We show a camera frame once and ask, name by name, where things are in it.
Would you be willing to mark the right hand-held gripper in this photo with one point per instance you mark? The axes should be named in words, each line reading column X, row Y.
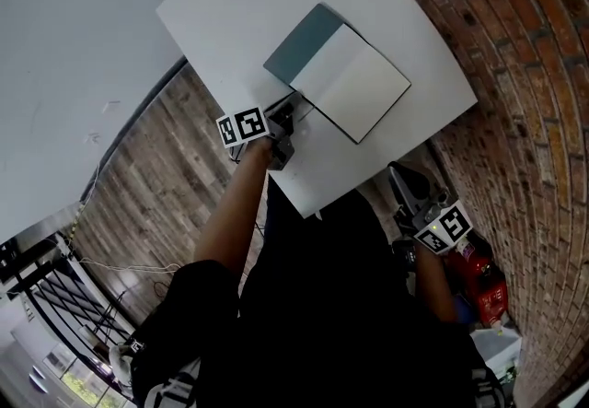
column 444, row 226

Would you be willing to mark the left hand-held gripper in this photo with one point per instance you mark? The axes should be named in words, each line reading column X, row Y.
column 243, row 125

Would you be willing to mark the teal cover notebook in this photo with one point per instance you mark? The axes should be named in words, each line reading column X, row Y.
column 349, row 79

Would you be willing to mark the person's left forearm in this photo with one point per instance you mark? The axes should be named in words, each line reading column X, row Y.
column 230, row 217

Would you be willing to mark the person's right forearm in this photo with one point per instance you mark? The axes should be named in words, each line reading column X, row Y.
column 435, row 286

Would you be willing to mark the red fire extinguisher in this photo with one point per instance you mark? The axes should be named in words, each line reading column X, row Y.
column 483, row 277

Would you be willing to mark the person's black clothing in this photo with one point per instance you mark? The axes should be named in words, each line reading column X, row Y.
column 322, row 314

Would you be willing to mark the white box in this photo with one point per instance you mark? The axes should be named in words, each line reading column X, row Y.
column 499, row 348

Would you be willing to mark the black metal railing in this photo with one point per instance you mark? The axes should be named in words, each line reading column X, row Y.
column 55, row 293

